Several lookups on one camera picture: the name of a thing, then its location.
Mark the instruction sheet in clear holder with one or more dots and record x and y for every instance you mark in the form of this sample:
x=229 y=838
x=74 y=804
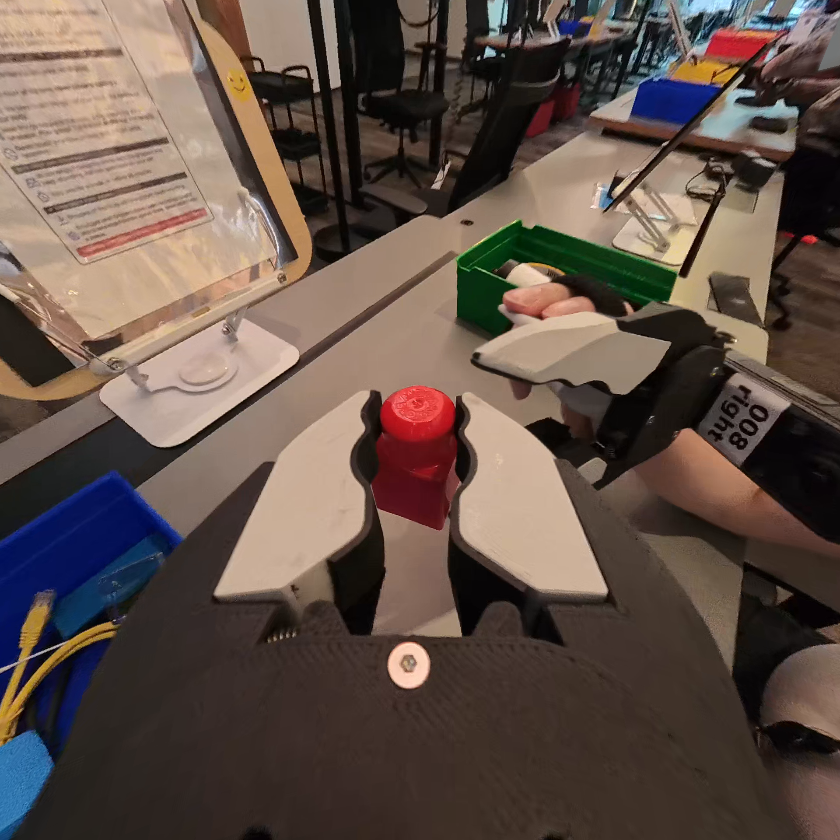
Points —
x=98 y=131

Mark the black floor lamp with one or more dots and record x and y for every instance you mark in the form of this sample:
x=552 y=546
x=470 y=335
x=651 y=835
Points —
x=328 y=98

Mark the black utility cart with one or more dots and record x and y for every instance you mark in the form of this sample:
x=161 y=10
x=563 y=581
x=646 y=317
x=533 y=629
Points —
x=289 y=141

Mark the yellow smiley sticker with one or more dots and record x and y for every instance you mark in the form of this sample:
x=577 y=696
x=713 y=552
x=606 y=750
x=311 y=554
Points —
x=240 y=85

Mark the yellow storage bin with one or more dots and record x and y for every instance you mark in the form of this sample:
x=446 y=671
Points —
x=702 y=72

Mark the black power adapter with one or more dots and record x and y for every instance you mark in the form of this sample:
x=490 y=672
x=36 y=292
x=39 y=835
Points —
x=754 y=170

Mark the wood-edged white desk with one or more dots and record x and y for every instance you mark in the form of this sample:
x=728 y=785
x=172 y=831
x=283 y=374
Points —
x=722 y=131

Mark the green storage bin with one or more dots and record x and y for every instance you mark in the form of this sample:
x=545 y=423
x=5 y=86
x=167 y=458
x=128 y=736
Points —
x=604 y=275

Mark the red plastic connector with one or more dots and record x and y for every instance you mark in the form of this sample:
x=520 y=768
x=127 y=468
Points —
x=417 y=459

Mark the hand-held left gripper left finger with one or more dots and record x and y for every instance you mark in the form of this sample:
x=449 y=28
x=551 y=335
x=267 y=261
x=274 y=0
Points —
x=308 y=512

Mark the white stand base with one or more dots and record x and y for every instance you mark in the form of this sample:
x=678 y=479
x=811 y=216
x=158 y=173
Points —
x=249 y=367
x=656 y=236

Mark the light blue foam block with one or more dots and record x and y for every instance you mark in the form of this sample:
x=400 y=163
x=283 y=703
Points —
x=23 y=781
x=72 y=610

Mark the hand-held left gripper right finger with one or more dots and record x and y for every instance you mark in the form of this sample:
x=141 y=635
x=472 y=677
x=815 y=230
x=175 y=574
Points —
x=525 y=525

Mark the person's leg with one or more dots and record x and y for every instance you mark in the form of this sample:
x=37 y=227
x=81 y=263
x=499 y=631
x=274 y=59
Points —
x=807 y=689

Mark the person's right hand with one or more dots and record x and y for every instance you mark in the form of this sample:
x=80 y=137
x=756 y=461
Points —
x=538 y=302

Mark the person's right forearm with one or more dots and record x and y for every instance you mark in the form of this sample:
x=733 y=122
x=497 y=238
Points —
x=754 y=505

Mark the red storage bin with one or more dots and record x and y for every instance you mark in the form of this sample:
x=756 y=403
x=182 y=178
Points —
x=738 y=46

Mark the black slanted rod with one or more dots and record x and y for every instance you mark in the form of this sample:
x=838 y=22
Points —
x=702 y=226

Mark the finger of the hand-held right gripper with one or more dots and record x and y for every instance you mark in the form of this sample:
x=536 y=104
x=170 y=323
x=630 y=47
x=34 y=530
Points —
x=564 y=348

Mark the black tilted board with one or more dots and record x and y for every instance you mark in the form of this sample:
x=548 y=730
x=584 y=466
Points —
x=689 y=124

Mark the grey desk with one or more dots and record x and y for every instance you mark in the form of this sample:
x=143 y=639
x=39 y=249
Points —
x=394 y=328

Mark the black office chair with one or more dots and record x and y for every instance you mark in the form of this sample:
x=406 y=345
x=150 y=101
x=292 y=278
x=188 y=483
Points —
x=505 y=118
x=807 y=197
x=407 y=105

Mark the blue storage bin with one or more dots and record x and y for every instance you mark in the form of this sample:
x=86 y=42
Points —
x=65 y=525
x=676 y=102

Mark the dark rectangular desk pad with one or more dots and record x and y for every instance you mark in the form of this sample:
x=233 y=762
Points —
x=735 y=298

